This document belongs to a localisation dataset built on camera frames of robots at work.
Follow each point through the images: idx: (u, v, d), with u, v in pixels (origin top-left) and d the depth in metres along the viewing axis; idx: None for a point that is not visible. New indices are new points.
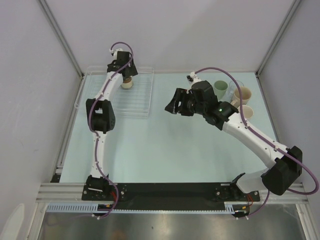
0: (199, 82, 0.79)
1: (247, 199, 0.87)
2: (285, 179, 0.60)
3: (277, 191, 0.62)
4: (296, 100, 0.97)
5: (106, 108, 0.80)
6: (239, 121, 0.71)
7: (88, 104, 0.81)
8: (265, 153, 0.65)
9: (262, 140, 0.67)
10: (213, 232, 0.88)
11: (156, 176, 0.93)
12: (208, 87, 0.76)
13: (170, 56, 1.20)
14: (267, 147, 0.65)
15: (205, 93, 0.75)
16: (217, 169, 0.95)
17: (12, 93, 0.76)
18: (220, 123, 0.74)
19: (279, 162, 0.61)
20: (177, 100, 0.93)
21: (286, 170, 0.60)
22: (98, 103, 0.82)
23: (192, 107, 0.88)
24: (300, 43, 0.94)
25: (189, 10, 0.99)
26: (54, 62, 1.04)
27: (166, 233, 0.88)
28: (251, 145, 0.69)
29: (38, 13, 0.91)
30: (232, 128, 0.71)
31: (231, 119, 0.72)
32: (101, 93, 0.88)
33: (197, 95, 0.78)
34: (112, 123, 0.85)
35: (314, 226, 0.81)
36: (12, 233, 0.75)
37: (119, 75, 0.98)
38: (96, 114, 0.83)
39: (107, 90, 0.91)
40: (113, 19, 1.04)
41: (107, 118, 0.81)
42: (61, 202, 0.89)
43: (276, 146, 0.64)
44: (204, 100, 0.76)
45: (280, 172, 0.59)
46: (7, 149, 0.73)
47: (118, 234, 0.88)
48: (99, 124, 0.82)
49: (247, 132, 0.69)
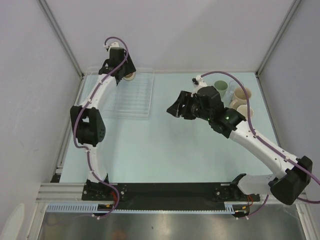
0: (205, 88, 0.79)
1: (247, 200, 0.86)
2: (296, 191, 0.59)
3: (286, 201, 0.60)
4: (297, 100, 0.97)
5: (94, 117, 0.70)
6: (247, 130, 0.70)
7: (73, 112, 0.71)
8: (275, 164, 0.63)
9: (271, 150, 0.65)
10: (213, 232, 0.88)
11: (156, 177, 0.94)
12: (215, 94, 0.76)
13: (170, 57, 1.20)
14: (277, 157, 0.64)
15: (212, 100, 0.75)
16: (218, 169, 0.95)
17: (13, 93, 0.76)
18: (227, 131, 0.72)
19: (290, 173, 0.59)
20: (181, 103, 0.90)
21: (297, 182, 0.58)
22: (85, 111, 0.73)
23: (197, 112, 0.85)
24: (300, 44, 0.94)
25: (189, 11, 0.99)
26: (54, 63, 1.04)
27: (166, 233, 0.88)
28: (259, 154, 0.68)
29: (38, 13, 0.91)
30: (240, 137, 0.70)
31: (239, 127, 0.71)
32: (88, 101, 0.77)
33: (203, 101, 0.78)
34: (101, 134, 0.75)
35: (314, 226, 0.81)
36: (12, 233, 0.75)
37: (112, 77, 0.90)
38: (82, 124, 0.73)
39: (95, 97, 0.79)
40: (113, 19, 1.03)
41: (94, 128, 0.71)
42: (61, 202, 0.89)
43: (286, 156, 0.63)
44: (210, 106, 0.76)
45: (292, 185, 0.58)
46: (7, 149, 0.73)
47: (117, 234, 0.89)
48: (86, 136, 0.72)
49: (255, 141, 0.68)
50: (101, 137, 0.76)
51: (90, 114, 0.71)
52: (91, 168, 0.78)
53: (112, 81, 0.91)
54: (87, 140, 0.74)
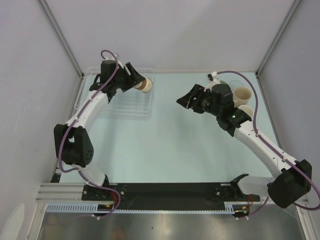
0: (220, 85, 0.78)
1: (247, 200, 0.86)
2: (290, 193, 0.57)
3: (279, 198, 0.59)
4: (297, 101, 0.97)
5: (79, 136, 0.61)
6: (250, 128, 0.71)
7: (57, 132, 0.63)
8: (273, 163, 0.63)
9: (270, 149, 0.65)
10: (213, 232, 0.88)
11: (156, 177, 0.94)
12: (229, 92, 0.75)
13: (170, 57, 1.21)
14: (275, 157, 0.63)
15: (223, 98, 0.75)
16: (218, 169, 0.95)
17: (12, 93, 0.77)
18: (231, 129, 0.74)
19: (286, 172, 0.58)
20: (193, 96, 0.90)
21: (292, 182, 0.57)
22: (71, 130, 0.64)
23: (207, 106, 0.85)
24: (300, 43, 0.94)
25: (189, 11, 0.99)
26: (54, 63, 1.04)
27: (166, 233, 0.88)
28: (259, 153, 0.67)
29: (38, 14, 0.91)
30: (243, 135, 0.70)
31: (242, 126, 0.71)
32: (75, 119, 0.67)
33: (215, 98, 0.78)
34: (89, 155, 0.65)
35: (314, 226, 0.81)
36: (12, 233, 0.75)
37: (102, 95, 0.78)
38: (68, 144, 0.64)
39: (84, 115, 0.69)
40: (113, 19, 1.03)
41: (79, 149, 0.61)
42: (61, 202, 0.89)
43: (284, 157, 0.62)
44: (221, 104, 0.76)
45: (285, 183, 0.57)
46: (7, 149, 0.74)
47: (118, 234, 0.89)
48: (70, 158, 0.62)
49: (257, 140, 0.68)
50: (90, 158, 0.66)
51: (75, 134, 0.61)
52: (87, 179, 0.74)
53: (103, 99, 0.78)
54: (73, 163, 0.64)
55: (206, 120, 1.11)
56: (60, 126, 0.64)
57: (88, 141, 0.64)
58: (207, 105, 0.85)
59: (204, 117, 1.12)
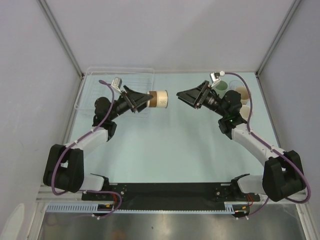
0: (233, 94, 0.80)
1: (247, 199, 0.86)
2: (279, 182, 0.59)
3: (272, 189, 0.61)
4: (297, 101, 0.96)
5: (74, 159, 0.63)
6: (244, 128, 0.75)
7: (53, 153, 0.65)
8: (261, 153, 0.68)
9: (261, 143, 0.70)
10: (212, 232, 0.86)
11: (156, 178, 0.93)
12: (239, 105, 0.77)
13: (170, 57, 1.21)
14: (264, 148, 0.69)
15: (232, 108, 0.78)
16: (218, 169, 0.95)
17: (12, 93, 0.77)
18: (229, 133, 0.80)
19: (272, 159, 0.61)
20: (202, 93, 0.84)
21: (278, 169, 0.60)
22: (67, 154, 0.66)
23: (213, 106, 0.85)
24: (301, 44, 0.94)
25: (189, 11, 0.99)
26: (53, 63, 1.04)
27: (166, 233, 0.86)
28: (252, 148, 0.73)
29: (38, 14, 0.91)
30: (238, 134, 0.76)
31: (237, 127, 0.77)
32: (75, 142, 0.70)
33: (225, 104, 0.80)
34: (79, 181, 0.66)
35: (314, 226, 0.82)
36: (12, 233, 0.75)
37: (103, 130, 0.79)
38: (59, 168, 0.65)
39: (83, 142, 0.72)
40: (113, 20, 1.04)
41: (70, 174, 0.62)
42: (61, 202, 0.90)
43: (272, 147, 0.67)
44: (228, 111, 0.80)
45: (271, 170, 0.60)
46: (7, 148, 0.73)
47: (118, 234, 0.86)
48: (60, 183, 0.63)
49: (250, 137, 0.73)
50: (79, 184, 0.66)
51: (71, 156, 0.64)
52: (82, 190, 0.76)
53: (103, 134, 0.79)
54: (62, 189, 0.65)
55: (207, 120, 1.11)
56: (56, 147, 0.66)
57: (80, 166, 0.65)
58: (213, 105, 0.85)
59: (204, 117, 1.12)
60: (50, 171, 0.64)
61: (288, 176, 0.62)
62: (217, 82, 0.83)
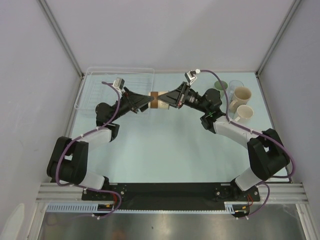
0: (212, 91, 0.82)
1: (247, 199, 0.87)
2: (265, 160, 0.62)
3: (260, 169, 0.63)
4: (296, 101, 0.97)
5: (78, 152, 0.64)
6: (224, 119, 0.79)
7: (60, 144, 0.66)
8: (243, 137, 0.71)
9: (240, 128, 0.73)
10: (212, 232, 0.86)
11: (156, 178, 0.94)
12: (220, 102, 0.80)
13: (170, 57, 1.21)
14: (244, 132, 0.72)
15: (214, 106, 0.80)
16: (218, 169, 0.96)
17: (12, 93, 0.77)
18: (212, 128, 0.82)
19: (253, 139, 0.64)
20: (181, 93, 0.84)
21: (260, 147, 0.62)
22: (72, 147, 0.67)
23: (195, 103, 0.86)
24: (300, 43, 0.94)
25: (189, 11, 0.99)
26: (53, 63, 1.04)
27: (166, 233, 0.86)
28: (234, 135, 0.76)
29: (38, 14, 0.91)
30: (219, 126, 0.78)
31: (217, 120, 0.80)
32: (81, 135, 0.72)
33: (206, 103, 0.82)
34: (82, 173, 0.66)
35: (314, 226, 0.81)
36: (12, 233, 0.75)
37: (107, 129, 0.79)
38: (64, 160, 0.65)
39: (88, 137, 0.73)
40: (113, 20, 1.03)
41: (74, 165, 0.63)
42: (61, 202, 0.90)
43: (251, 129, 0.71)
44: (210, 109, 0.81)
45: (253, 149, 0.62)
46: (7, 149, 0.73)
47: (117, 234, 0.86)
48: (64, 174, 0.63)
49: (230, 125, 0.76)
50: (82, 177, 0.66)
51: (76, 149, 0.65)
52: (84, 187, 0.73)
53: (105, 134, 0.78)
54: (65, 181, 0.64)
55: None
56: (62, 139, 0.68)
57: (84, 159, 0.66)
58: (195, 104, 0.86)
59: None
60: (55, 162, 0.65)
61: (272, 154, 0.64)
62: (194, 81, 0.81)
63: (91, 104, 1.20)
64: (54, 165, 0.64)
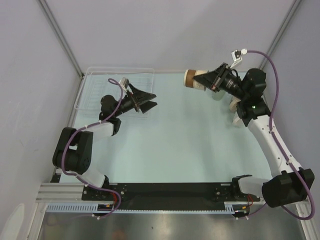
0: (256, 72, 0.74)
1: (247, 200, 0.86)
2: (281, 196, 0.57)
3: (271, 198, 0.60)
4: (297, 100, 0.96)
5: (84, 140, 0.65)
6: (266, 124, 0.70)
7: (65, 134, 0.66)
8: (275, 162, 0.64)
9: (278, 150, 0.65)
10: (212, 232, 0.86)
11: (156, 178, 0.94)
12: (262, 85, 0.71)
13: (170, 57, 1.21)
14: (280, 158, 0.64)
15: (254, 89, 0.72)
16: (217, 169, 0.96)
17: (12, 93, 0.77)
18: (248, 118, 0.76)
19: (285, 176, 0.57)
20: (219, 75, 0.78)
21: (286, 187, 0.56)
22: (76, 136, 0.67)
23: (232, 88, 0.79)
24: (300, 43, 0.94)
25: (189, 11, 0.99)
26: (53, 63, 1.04)
27: (166, 233, 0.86)
28: (265, 149, 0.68)
29: (38, 14, 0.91)
30: (256, 128, 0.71)
31: (259, 118, 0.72)
32: (84, 127, 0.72)
33: (246, 85, 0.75)
34: (87, 163, 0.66)
35: (314, 226, 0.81)
36: (12, 233, 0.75)
37: (110, 123, 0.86)
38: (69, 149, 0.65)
39: (92, 128, 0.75)
40: (113, 19, 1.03)
41: (80, 153, 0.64)
42: (61, 202, 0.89)
43: (289, 160, 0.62)
44: (250, 92, 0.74)
45: (279, 186, 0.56)
46: (7, 148, 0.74)
47: (117, 234, 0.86)
48: (70, 162, 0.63)
49: (268, 137, 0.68)
50: (87, 166, 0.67)
51: (81, 138, 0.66)
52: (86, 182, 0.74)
53: (106, 127, 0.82)
54: (70, 170, 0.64)
55: (207, 120, 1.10)
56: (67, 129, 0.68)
57: (89, 149, 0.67)
58: (233, 89, 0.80)
59: (205, 117, 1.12)
60: (60, 151, 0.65)
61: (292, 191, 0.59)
62: (239, 60, 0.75)
63: (91, 104, 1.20)
64: (60, 154, 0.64)
